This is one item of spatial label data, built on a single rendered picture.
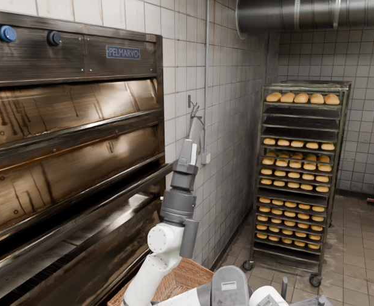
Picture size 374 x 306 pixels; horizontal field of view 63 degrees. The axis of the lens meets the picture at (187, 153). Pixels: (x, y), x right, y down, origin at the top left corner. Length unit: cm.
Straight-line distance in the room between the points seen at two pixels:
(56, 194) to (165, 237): 57
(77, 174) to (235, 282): 75
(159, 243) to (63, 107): 66
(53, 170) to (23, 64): 39
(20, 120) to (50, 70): 21
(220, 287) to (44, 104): 82
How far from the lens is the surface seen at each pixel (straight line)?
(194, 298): 89
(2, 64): 110
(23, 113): 112
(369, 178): 523
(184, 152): 77
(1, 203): 112
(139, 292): 87
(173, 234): 79
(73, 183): 128
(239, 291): 85
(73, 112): 124
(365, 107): 500
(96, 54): 137
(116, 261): 166
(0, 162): 109
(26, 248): 104
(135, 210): 173
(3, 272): 101
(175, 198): 77
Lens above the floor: 195
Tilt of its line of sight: 16 degrees down
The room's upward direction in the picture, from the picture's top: straight up
